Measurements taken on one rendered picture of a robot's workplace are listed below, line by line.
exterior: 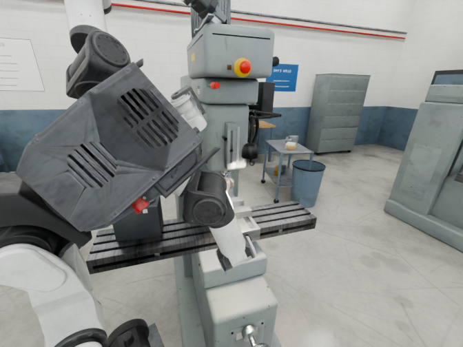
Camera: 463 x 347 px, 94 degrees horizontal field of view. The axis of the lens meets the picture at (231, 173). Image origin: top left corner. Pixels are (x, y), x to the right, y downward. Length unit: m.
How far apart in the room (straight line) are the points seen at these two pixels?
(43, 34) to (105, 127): 5.14
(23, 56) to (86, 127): 5.22
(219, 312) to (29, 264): 0.78
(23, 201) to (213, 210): 0.38
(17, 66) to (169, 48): 2.68
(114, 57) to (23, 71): 5.08
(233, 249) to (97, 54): 0.61
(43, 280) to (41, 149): 0.29
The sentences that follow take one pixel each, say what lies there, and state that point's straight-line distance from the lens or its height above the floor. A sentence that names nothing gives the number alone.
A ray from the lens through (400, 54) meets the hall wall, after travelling 8.60.
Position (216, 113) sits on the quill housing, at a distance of 0.96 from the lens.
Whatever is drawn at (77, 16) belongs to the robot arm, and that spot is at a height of 1.85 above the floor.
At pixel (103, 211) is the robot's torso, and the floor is 1.48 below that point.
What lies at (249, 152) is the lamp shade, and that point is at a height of 1.44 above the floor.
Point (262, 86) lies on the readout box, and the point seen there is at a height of 1.70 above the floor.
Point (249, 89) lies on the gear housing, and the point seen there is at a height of 1.69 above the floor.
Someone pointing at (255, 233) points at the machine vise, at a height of 1.01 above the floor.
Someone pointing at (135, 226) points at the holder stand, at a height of 1.04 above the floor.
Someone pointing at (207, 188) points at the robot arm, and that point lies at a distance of 0.57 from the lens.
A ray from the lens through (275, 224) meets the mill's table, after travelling 1.31.
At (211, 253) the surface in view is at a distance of 1.22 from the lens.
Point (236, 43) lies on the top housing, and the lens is 0.85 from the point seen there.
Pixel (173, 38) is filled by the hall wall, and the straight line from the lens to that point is 5.30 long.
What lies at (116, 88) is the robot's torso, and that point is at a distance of 0.47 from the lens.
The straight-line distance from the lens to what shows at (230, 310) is 1.15.
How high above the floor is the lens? 1.70
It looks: 22 degrees down
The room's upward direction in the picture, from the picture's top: 1 degrees clockwise
